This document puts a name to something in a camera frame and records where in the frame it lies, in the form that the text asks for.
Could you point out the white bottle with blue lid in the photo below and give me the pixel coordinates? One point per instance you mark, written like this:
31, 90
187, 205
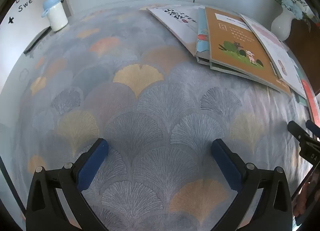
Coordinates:
57, 15

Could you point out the blue illustrated book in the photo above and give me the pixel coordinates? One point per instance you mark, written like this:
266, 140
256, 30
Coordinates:
202, 38

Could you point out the person's right hand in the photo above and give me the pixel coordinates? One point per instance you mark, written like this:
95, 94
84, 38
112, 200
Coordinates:
300, 203

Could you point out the red book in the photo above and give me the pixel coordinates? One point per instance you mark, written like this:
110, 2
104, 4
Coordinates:
310, 96

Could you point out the white book with pink print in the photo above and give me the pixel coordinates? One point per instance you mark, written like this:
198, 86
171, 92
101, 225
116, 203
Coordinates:
272, 43

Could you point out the white vase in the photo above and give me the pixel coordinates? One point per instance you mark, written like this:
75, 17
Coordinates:
282, 25

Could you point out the black remote control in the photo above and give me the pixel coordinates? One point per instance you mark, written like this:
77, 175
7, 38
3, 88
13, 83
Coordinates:
37, 40

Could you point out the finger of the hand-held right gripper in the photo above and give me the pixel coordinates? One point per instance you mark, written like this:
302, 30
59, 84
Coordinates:
313, 127
297, 131

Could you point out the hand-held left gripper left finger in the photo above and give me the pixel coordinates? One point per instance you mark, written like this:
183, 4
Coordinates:
92, 166

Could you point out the fan-patterned tablecloth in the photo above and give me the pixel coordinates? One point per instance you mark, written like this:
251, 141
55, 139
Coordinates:
150, 111

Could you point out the green-edged book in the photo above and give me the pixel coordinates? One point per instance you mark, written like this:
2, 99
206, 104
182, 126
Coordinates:
225, 68

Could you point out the brown wooden cabinet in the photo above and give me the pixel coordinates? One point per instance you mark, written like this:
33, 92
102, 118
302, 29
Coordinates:
305, 45

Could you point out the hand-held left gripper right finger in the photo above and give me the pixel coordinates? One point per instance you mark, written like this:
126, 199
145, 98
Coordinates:
227, 166

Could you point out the brown book with animals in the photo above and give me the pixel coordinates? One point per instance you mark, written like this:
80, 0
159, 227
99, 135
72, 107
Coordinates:
232, 35

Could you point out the white ink-calligraphy book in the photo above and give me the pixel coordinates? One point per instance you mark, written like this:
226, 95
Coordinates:
175, 20

